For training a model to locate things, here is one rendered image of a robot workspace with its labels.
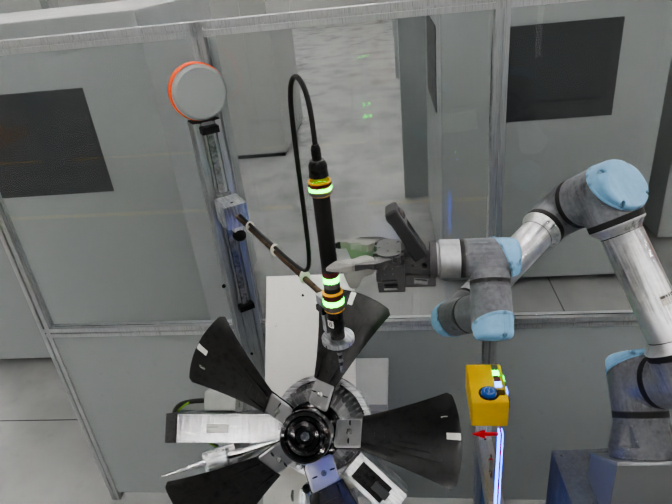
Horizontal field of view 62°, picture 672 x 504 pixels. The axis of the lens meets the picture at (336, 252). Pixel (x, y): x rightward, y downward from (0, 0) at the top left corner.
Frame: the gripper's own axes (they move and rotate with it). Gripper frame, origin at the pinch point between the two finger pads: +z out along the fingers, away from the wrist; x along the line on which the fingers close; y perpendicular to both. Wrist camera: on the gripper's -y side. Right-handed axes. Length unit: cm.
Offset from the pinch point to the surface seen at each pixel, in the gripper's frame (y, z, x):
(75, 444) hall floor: 166, 168, 104
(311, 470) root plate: 53, 10, -7
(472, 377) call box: 59, -31, 32
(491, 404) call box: 60, -35, 21
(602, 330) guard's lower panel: 73, -80, 70
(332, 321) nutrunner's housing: 14.9, 1.4, -1.8
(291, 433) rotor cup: 43.7, 13.5, -4.7
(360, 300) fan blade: 22.7, -2.6, 17.7
